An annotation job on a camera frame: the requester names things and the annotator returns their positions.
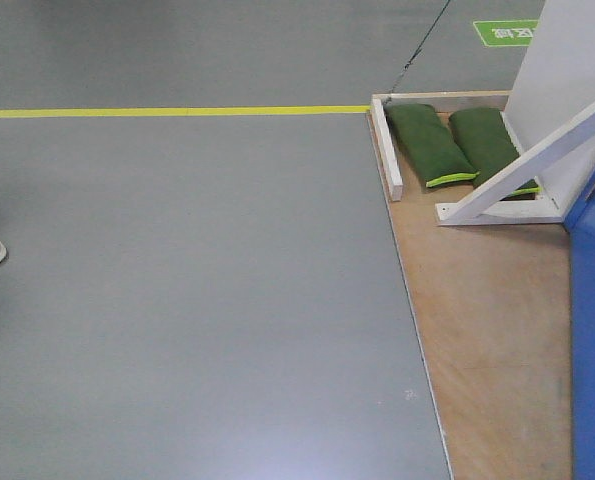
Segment left green sandbag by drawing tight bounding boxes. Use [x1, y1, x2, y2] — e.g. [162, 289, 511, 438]
[385, 103, 479, 188]

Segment yellow floor tape line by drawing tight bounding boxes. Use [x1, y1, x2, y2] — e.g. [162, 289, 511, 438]
[0, 104, 369, 119]

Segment dark blue rope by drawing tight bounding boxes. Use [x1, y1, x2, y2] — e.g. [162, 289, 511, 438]
[386, 0, 453, 101]

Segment green floor sign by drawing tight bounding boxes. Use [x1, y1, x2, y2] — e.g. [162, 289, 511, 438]
[473, 19, 538, 48]

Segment plywood base platform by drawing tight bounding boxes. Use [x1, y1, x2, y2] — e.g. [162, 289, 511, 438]
[368, 108, 572, 479]

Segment right green sandbag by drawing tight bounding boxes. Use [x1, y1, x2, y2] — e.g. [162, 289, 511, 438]
[448, 107, 520, 188]

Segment white wall panel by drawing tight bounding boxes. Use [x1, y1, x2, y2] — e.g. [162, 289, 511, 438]
[505, 0, 595, 149]

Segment green sandbag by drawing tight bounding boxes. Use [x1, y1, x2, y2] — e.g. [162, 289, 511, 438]
[385, 103, 479, 188]
[448, 107, 520, 188]

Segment white far edge batten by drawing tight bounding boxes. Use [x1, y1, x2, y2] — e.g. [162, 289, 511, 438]
[369, 95, 404, 202]

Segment white far triangular brace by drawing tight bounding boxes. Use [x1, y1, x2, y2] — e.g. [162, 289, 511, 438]
[435, 101, 595, 226]

